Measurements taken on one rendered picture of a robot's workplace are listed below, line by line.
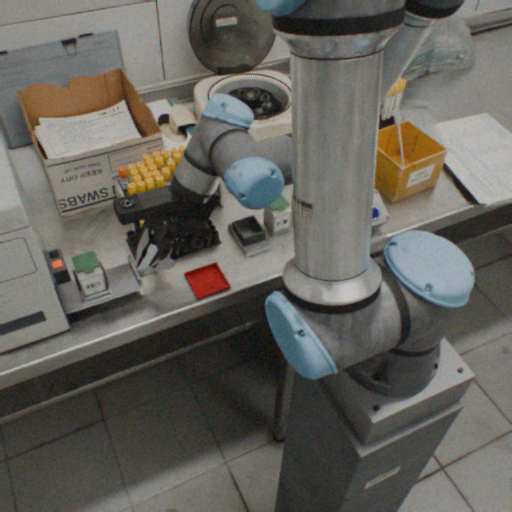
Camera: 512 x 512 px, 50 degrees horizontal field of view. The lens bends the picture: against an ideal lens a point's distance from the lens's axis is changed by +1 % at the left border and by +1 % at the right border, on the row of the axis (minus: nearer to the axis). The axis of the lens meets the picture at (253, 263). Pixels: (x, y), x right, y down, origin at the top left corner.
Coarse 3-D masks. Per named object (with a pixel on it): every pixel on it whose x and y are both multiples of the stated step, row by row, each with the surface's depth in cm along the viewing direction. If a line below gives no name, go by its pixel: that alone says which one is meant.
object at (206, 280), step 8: (208, 264) 107; (216, 264) 107; (184, 272) 105; (192, 272) 106; (200, 272) 106; (208, 272) 106; (216, 272) 106; (192, 280) 105; (200, 280) 105; (208, 280) 105; (216, 280) 105; (224, 280) 105; (192, 288) 103; (200, 288) 104; (208, 288) 104; (216, 288) 104; (224, 288) 103; (200, 296) 102
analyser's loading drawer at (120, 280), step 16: (128, 256) 101; (112, 272) 101; (128, 272) 101; (64, 288) 98; (80, 288) 94; (112, 288) 98; (128, 288) 98; (64, 304) 96; (80, 304) 96; (96, 304) 97
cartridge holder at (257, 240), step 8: (232, 224) 112; (240, 224) 112; (248, 224) 114; (256, 224) 112; (232, 232) 113; (240, 232) 109; (248, 232) 112; (256, 232) 113; (264, 232) 110; (240, 240) 110; (248, 240) 109; (256, 240) 110; (264, 240) 111; (248, 248) 109; (256, 248) 109; (264, 248) 110
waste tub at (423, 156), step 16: (384, 128) 123; (416, 128) 124; (384, 144) 127; (416, 144) 126; (432, 144) 122; (384, 160) 118; (400, 160) 131; (416, 160) 128; (432, 160) 118; (384, 176) 120; (400, 176) 116; (416, 176) 119; (432, 176) 122; (384, 192) 122; (400, 192) 120; (416, 192) 123
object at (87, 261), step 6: (90, 252) 95; (72, 258) 94; (78, 258) 94; (84, 258) 94; (90, 258) 94; (96, 258) 94; (78, 264) 93; (84, 264) 93; (90, 264) 93; (96, 264) 93; (78, 270) 92; (84, 270) 92; (90, 270) 92
